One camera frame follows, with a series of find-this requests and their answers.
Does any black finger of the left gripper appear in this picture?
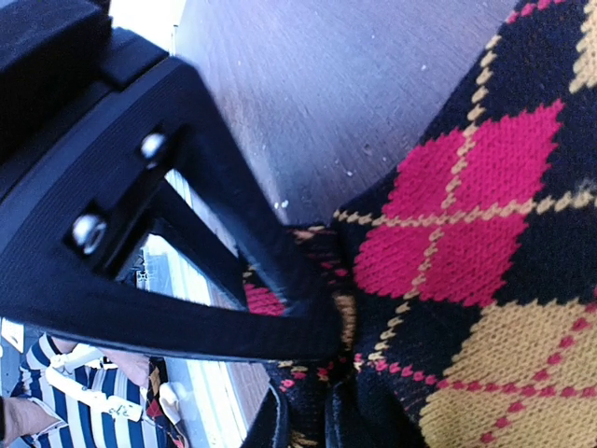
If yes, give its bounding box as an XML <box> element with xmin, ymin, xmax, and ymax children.
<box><xmin>1</xmin><ymin>57</ymin><xmax>343</xmax><ymax>361</ymax></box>

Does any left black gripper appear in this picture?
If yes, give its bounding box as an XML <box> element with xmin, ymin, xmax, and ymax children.
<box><xmin>1</xmin><ymin>1</ymin><xmax>167</xmax><ymax>195</ymax></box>

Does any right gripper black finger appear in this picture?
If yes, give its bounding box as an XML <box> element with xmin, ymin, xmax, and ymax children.
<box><xmin>244</xmin><ymin>382</ymin><xmax>355</xmax><ymax>448</ymax></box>

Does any argyle black red orange sock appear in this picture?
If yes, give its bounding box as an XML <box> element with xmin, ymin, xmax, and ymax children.
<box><xmin>265</xmin><ymin>1</ymin><xmax>596</xmax><ymax>447</ymax></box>

